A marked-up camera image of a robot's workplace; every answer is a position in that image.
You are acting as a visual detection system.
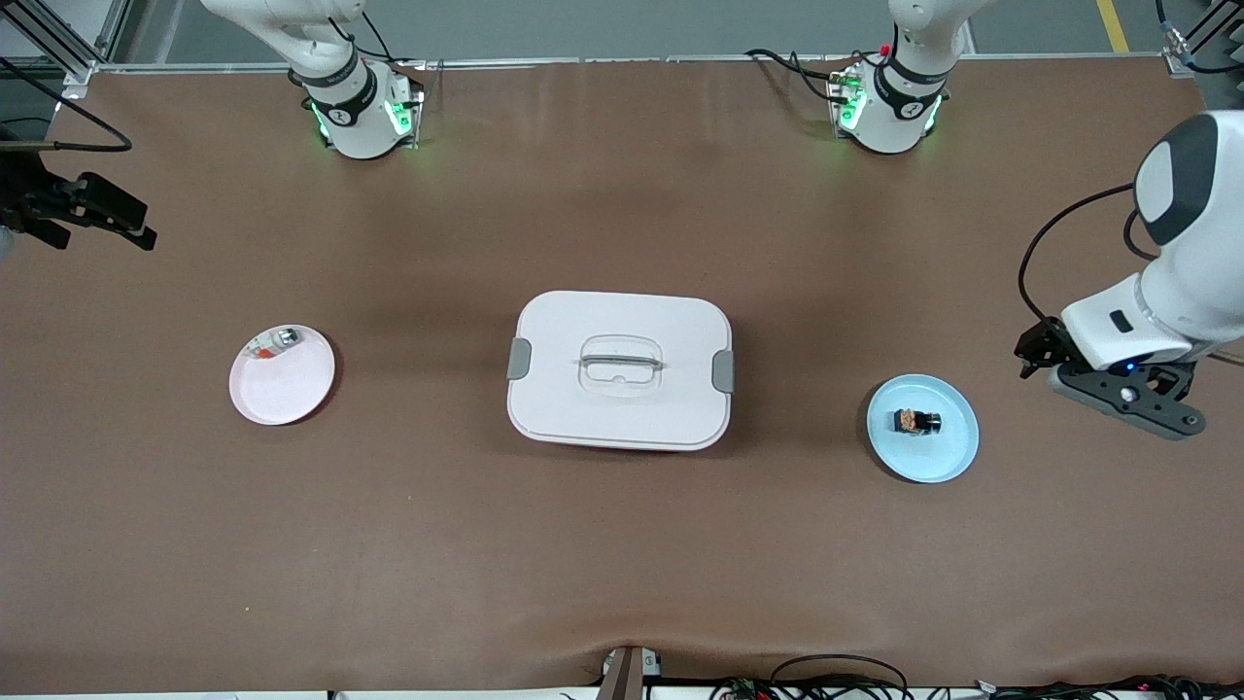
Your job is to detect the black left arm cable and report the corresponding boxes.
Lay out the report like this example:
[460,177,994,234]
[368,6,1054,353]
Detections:
[1018,183,1162,332]

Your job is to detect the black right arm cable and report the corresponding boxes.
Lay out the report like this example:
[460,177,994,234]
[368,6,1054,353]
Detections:
[0,56,134,153]

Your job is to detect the brown table mat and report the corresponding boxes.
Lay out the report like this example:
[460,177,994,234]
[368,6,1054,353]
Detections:
[0,56,1244,696]

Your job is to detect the white lidded box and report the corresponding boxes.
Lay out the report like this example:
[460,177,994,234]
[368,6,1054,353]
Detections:
[505,290,736,453]

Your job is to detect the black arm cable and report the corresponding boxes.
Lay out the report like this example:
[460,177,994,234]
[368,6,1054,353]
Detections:
[0,56,134,153]
[1018,183,1162,332]

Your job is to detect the silver red switch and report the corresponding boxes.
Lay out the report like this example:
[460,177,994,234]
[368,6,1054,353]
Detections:
[248,329,302,363]

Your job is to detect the light blue round plate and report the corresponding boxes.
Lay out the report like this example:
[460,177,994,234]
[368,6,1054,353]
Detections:
[866,374,981,484]

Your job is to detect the metal table edge rail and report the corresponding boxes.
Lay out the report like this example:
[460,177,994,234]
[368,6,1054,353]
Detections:
[92,53,1167,77]

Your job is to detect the aluminium frame profile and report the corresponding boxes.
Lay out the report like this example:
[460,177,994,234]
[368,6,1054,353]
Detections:
[1161,0,1244,81]
[0,0,133,100]

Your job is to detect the black cable bundle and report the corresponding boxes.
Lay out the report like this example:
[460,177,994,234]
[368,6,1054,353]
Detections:
[709,653,1244,700]

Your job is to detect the brown camera mount bracket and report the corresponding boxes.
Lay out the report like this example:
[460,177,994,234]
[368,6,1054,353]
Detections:
[597,645,663,700]

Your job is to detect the black base cables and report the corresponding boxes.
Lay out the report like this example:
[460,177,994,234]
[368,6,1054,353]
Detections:
[744,47,848,104]

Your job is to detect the pink round plate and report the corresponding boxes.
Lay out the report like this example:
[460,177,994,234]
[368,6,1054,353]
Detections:
[228,324,337,427]

